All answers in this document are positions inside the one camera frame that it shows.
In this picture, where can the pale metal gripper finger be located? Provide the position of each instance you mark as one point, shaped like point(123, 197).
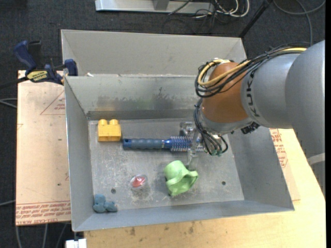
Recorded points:
point(192, 156)
point(186, 128)

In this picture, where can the green rubber cup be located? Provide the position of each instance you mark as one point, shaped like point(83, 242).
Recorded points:
point(178, 179)

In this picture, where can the blue round hairbrush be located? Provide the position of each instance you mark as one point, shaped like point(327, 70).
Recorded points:
point(144, 143)

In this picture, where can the grey metal bin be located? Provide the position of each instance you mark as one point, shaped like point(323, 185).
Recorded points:
point(144, 190)

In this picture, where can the clear and red spinning top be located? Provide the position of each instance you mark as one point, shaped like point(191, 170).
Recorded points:
point(138, 182)

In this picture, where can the yellow toy brick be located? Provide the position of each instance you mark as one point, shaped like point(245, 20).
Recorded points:
point(109, 133)

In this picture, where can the blue-grey lumpy toy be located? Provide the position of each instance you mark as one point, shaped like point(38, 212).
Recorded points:
point(102, 205)

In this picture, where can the brown cardboard board red print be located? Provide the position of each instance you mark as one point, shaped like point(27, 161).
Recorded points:
point(38, 143)

